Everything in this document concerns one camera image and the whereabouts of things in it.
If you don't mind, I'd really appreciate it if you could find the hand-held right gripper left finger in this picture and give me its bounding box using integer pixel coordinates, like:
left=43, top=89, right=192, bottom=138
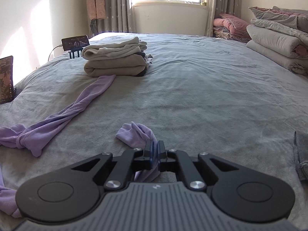
left=71, top=140, right=153, bottom=192

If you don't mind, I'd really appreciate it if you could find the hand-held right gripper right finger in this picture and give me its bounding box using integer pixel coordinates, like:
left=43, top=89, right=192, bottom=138
left=157, top=140, right=239, bottom=192

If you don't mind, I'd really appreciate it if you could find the purple long-sleeve shirt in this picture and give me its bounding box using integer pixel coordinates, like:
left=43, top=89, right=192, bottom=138
left=0, top=74, right=161, bottom=218

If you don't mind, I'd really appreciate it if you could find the grey bed blanket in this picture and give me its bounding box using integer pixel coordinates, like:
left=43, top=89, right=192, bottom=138
left=0, top=32, right=308, bottom=231

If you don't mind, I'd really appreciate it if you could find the dark folded garment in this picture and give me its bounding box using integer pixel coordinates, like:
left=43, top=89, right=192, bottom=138
left=138, top=53, right=153, bottom=77

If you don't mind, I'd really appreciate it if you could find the beige folded garment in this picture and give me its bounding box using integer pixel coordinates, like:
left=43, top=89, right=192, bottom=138
left=84, top=53, right=150, bottom=77

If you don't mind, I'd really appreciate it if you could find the white folded garment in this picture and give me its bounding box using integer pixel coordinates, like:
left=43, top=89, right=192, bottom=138
left=81, top=37, right=148, bottom=61

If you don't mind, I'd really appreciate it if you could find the blue phone stand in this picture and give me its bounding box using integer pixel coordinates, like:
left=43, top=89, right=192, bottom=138
left=68, top=46, right=83, bottom=59

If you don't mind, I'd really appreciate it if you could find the sideways smartphone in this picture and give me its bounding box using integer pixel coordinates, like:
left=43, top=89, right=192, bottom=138
left=61, top=35, right=90, bottom=51

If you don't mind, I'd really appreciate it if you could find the striped folded bedding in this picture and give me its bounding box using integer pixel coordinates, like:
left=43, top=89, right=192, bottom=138
left=213, top=28, right=252, bottom=44

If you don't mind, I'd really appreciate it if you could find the grey hanging cloth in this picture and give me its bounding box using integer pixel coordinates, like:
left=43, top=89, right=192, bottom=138
left=90, top=20, right=98, bottom=38

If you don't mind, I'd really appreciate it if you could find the grey star curtain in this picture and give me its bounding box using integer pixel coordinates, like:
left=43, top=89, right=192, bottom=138
left=95, top=0, right=134, bottom=33
left=204, top=0, right=242, bottom=38

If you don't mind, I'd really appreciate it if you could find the light grey thick quilt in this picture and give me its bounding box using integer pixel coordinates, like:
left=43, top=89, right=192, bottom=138
left=246, top=19, right=308, bottom=76

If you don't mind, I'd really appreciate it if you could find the upright black smartphone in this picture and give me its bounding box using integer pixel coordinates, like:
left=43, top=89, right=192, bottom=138
left=0, top=56, right=14, bottom=104

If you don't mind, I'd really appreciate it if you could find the pink hanging towel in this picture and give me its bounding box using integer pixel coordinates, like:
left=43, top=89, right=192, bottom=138
left=87, top=0, right=106, bottom=21

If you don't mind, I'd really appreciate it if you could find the grey pink-lined folded quilt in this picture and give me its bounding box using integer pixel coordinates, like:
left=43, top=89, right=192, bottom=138
left=248, top=6, right=308, bottom=29

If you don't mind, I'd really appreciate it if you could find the white charging cable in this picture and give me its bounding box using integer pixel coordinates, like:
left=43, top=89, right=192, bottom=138
left=48, top=44, right=63, bottom=62

